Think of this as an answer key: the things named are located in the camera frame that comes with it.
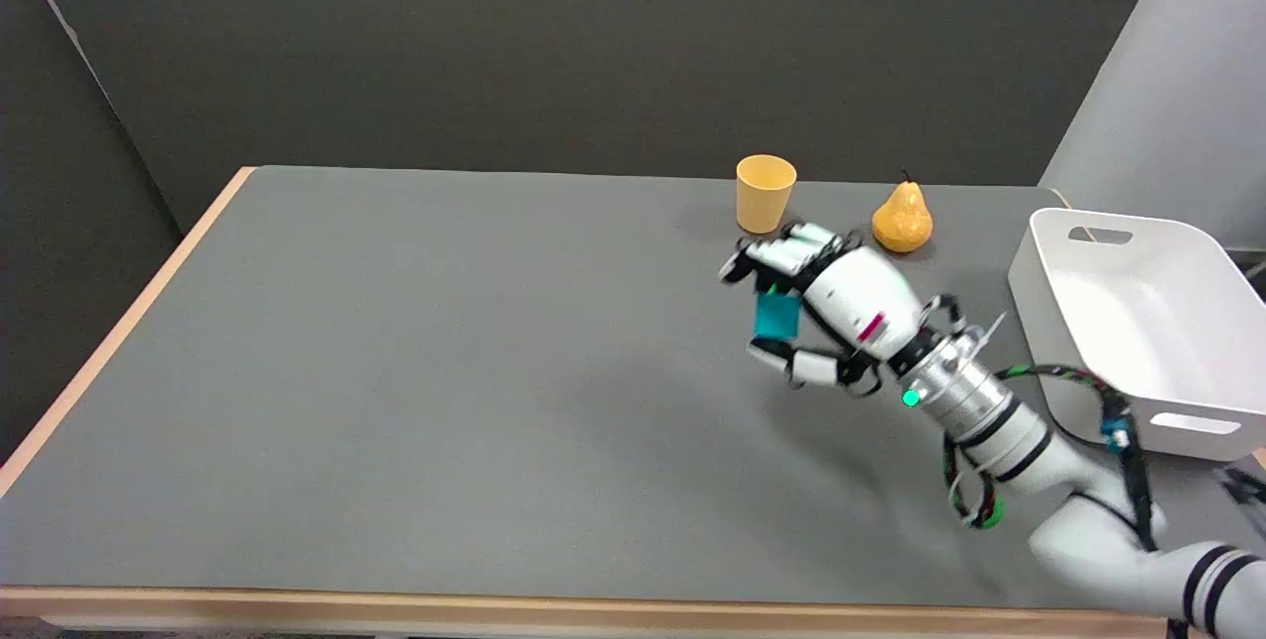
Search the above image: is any yellow plastic cup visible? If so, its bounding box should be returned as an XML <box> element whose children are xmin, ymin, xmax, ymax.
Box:
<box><xmin>736</xmin><ymin>154</ymin><xmax>798</xmax><ymax>234</ymax></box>

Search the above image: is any grey table mat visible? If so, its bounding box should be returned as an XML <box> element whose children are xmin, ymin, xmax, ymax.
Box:
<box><xmin>0</xmin><ymin>165</ymin><xmax>1266</xmax><ymax>610</ymax></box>

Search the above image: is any white plastic box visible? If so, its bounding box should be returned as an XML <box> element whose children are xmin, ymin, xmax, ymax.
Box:
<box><xmin>1007</xmin><ymin>208</ymin><xmax>1266</xmax><ymax>463</ymax></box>

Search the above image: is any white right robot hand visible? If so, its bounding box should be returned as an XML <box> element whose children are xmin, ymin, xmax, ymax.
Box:
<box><xmin>718</xmin><ymin>221</ymin><xmax>936</xmax><ymax>397</ymax></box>

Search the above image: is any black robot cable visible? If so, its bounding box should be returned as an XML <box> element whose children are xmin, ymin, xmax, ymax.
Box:
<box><xmin>940</xmin><ymin>295</ymin><xmax>1160</xmax><ymax>553</ymax></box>

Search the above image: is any teal cube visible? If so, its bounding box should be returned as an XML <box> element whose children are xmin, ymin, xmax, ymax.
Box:
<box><xmin>754</xmin><ymin>290</ymin><xmax>801</xmax><ymax>340</ymax></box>

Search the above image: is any yellow pear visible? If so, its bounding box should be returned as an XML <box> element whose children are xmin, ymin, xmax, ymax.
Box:
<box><xmin>871</xmin><ymin>170</ymin><xmax>934</xmax><ymax>254</ymax></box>

